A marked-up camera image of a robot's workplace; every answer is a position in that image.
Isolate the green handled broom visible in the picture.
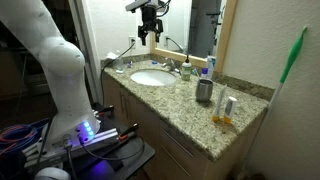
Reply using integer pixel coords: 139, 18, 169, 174
234, 26, 308, 180

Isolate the wooden vanity cabinet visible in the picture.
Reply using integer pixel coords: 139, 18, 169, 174
103, 70, 267, 180

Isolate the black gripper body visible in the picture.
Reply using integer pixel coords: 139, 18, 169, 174
139, 6, 159, 32

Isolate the stainless steel cup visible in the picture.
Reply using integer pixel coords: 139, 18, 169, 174
196, 79, 213, 102

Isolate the wood framed mirror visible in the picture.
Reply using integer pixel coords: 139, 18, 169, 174
150, 0, 238, 73

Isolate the white bottle blue cap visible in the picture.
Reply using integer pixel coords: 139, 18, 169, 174
201, 68, 208, 79

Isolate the white oval sink basin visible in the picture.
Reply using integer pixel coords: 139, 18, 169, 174
130, 69, 176, 86

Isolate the blue orange cable coil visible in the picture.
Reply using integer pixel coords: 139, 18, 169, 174
0, 118, 51, 158

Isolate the black robot cart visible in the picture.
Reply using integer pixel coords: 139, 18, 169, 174
19, 103, 156, 180

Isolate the short white orange-capped tube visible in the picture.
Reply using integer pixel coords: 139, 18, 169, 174
223, 96, 237, 124

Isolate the tall white orange-capped tube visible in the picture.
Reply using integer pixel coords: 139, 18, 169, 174
212, 85, 227, 122

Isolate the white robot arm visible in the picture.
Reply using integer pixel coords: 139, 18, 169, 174
0, 0, 100, 153

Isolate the chrome faucet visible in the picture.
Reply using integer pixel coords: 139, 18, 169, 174
161, 58, 180, 73

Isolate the black power cable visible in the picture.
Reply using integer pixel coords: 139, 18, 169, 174
99, 39, 137, 108

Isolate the white blue tube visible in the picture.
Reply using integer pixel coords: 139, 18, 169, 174
206, 56, 216, 79

